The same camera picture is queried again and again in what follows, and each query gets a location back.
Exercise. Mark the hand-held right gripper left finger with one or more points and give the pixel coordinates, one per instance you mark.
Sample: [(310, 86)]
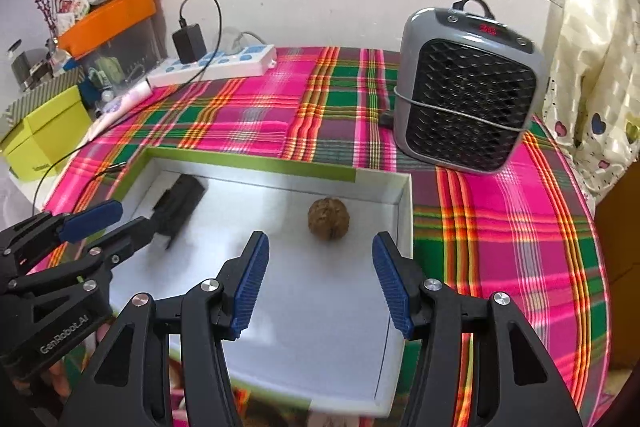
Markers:
[(248, 287)]

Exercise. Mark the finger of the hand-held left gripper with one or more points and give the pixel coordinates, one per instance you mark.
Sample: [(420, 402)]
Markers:
[(92, 219), (122, 244)]

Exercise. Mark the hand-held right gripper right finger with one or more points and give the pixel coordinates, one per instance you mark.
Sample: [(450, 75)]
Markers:
[(392, 287)]

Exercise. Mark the green and white cardboard box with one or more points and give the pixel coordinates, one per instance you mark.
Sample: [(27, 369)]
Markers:
[(320, 307)]

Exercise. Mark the black bike light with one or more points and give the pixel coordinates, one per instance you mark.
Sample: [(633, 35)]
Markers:
[(182, 197)]

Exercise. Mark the large brown walnut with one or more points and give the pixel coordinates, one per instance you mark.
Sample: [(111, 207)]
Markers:
[(327, 218)]

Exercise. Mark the lime green box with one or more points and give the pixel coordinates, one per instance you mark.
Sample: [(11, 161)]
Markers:
[(50, 142)]

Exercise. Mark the white pink tube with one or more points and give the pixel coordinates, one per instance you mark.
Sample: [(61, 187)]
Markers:
[(120, 104)]

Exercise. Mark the striped paper box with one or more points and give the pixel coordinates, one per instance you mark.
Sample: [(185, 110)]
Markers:
[(45, 89)]

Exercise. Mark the grey space heater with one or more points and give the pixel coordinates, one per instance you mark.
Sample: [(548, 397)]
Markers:
[(470, 107)]

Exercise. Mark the orange lidded storage container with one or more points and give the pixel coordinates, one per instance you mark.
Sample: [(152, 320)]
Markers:
[(110, 19)]

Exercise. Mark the black power adapter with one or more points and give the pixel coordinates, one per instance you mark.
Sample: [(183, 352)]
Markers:
[(189, 42)]

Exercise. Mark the white blue power strip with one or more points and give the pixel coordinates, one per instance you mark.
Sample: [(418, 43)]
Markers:
[(240, 62)]

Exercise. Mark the brown wooden cabinet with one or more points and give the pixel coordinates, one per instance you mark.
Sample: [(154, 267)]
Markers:
[(620, 267)]

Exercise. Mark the cream heart print curtain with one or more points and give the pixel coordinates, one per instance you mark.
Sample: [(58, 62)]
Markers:
[(595, 82)]

